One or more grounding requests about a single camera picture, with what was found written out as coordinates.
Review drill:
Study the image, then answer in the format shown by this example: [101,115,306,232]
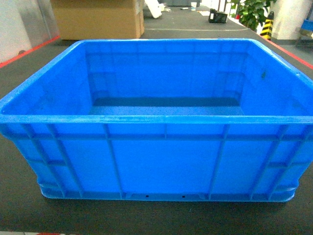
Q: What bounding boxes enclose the large blue plastic crate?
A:
[0,39,313,202]

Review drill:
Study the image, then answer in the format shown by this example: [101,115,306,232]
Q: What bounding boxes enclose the small black device box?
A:
[208,8,228,24]

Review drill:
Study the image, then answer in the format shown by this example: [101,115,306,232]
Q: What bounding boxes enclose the large brown cardboard box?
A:
[51,0,144,40]

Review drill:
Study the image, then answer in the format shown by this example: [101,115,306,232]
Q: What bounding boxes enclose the white foam piece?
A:
[144,0,165,19]

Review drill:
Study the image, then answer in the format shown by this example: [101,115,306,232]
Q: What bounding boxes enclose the white cup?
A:
[190,2,197,11]

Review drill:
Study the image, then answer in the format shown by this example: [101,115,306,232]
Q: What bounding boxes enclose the yellow black striped bollard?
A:
[260,11,274,41]

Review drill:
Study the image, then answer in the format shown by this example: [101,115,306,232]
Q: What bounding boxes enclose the green potted plant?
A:
[227,0,277,32]

